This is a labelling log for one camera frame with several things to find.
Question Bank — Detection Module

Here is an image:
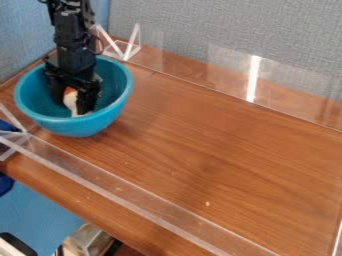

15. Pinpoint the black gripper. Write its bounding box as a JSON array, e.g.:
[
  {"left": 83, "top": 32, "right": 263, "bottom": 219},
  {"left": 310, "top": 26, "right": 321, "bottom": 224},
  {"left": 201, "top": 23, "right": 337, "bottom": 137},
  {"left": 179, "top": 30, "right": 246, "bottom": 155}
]
[{"left": 44, "top": 33, "right": 102, "bottom": 115}]

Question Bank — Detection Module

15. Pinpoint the brown and white toy mushroom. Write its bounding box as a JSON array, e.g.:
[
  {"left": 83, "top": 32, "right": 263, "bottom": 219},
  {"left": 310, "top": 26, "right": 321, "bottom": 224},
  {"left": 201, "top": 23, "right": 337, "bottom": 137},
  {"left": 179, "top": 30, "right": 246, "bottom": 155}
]
[{"left": 63, "top": 87, "right": 91, "bottom": 117}]

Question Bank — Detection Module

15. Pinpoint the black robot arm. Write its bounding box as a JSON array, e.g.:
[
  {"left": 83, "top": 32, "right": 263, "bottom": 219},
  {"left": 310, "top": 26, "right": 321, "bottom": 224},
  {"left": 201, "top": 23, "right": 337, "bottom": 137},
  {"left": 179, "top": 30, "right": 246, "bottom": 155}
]
[{"left": 38, "top": 0, "right": 103, "bottom": 117}]

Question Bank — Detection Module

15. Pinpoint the blue plastic bowl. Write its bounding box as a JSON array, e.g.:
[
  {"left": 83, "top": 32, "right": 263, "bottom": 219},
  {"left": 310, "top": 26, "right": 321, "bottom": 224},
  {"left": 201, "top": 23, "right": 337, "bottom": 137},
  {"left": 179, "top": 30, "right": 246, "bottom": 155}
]
[{"left": 14, "top": 57, "right": 134, "bottom": 138}]

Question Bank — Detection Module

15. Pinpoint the dark blue object at edge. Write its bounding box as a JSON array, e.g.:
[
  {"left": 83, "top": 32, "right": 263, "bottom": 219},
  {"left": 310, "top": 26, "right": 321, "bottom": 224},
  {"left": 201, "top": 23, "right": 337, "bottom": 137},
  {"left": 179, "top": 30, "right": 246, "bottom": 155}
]
[{"left": 0, "top": 119, "right": 22, "bottom": 198}]

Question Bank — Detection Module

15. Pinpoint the grey metal table leg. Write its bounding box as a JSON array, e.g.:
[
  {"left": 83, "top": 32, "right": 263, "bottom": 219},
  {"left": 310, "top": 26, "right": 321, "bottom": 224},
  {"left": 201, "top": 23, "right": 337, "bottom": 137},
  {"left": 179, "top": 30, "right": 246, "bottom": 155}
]
[{"left": 52, "top": 223, "right": 114, "bottom": 256}]

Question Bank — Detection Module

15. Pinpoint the clear acrylic front barrier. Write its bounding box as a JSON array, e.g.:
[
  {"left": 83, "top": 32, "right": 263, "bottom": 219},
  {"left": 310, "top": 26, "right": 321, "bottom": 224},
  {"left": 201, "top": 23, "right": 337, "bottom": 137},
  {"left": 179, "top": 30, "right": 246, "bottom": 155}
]
[{"left": 0, "top": 103, "right": 278, "bottom": 256}]

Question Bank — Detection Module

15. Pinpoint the clear acrylic barrier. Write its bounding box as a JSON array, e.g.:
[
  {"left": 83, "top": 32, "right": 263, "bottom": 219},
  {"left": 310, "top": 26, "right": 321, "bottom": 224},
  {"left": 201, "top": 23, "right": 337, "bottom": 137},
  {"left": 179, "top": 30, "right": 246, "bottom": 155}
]
[
  {"left": 92, "top": 23, "right": 342, "bottom": 133},
  {"left": 0, "top": 103, "right": 278, "bottom": 256}
]

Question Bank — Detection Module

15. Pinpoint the clear acrylic back barrier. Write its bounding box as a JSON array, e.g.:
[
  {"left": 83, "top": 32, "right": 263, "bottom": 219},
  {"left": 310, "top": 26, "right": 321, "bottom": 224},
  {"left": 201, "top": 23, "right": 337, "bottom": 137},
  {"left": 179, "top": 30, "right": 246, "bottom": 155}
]
[{"left": 92, "top": 23, "right": 342, "bottom": 133}]

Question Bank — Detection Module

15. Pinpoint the black and white floor object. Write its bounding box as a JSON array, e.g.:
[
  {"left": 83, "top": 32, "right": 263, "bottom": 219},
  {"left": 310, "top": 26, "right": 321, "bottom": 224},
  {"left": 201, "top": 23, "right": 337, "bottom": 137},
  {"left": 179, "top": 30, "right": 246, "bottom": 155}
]
[{"left": 0, "top": 232, "right": 38, "bottom": 256}]

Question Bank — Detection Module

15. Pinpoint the clear acrylic corner bracket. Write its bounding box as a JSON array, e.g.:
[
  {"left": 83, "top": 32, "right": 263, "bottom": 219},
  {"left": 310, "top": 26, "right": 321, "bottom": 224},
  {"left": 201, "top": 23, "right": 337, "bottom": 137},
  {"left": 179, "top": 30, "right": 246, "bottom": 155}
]
[{"left": 92, "top": 24, "right": 142, "bottom": 61}]

